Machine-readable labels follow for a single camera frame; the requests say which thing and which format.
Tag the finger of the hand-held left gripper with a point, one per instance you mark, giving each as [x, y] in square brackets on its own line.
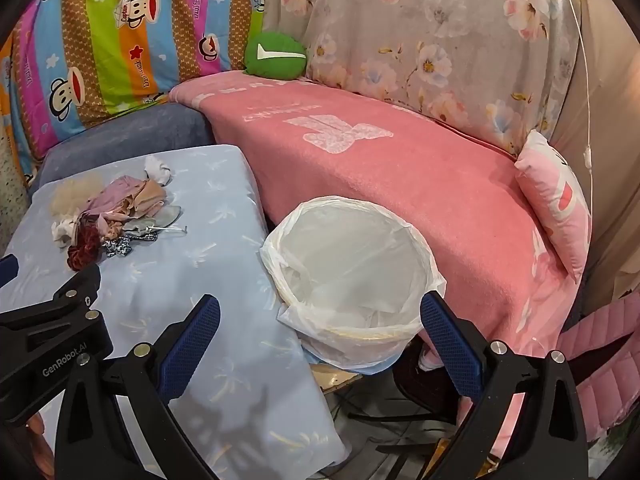
[7, 267]
[75, 285]

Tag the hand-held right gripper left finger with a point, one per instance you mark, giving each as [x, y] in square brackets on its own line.
[192, 350]

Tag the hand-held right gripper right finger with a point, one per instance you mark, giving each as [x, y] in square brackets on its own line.
[450, 355]

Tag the dark red scrunchie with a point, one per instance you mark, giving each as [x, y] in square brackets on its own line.
[85, 252]

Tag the light pink cloth scrap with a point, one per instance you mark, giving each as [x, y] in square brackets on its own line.
[110, 226]

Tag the beige fluffy wad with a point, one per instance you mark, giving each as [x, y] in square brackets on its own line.
[70, 197]

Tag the tan cloth scrap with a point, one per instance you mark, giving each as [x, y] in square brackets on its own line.
[147, 197]

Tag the round bin with white liner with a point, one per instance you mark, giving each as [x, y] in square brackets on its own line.
[350, 260]

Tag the person's left hand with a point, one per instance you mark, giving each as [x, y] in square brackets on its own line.
[42, 455]

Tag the black chair base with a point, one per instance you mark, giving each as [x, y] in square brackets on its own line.
[425, 380]

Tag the black white patterned cloth scrap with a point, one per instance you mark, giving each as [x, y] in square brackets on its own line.
[117, 247]

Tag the white speckled cloth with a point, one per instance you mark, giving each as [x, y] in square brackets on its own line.
[12, 185]

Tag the grey face mask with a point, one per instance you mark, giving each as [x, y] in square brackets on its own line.
[160, 217]

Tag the white crumpled tissue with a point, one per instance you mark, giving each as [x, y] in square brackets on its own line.
[157, 167]

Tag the pink quilted chair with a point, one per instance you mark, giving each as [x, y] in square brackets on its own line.
[605, 340]

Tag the blue-grey sofa cushion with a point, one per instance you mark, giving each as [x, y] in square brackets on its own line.
[125, 135]

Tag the pink white pillow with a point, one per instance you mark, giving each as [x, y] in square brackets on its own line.
[555, 195]

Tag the pink blanket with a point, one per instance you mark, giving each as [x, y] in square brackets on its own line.
[400, 170]

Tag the colourful monkey print pillow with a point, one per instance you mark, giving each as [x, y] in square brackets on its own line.
[100, 35]

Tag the green round cushion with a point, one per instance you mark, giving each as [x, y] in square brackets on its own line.
[275, 57]

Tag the grey floral cloth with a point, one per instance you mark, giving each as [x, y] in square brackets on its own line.
[425, 35]

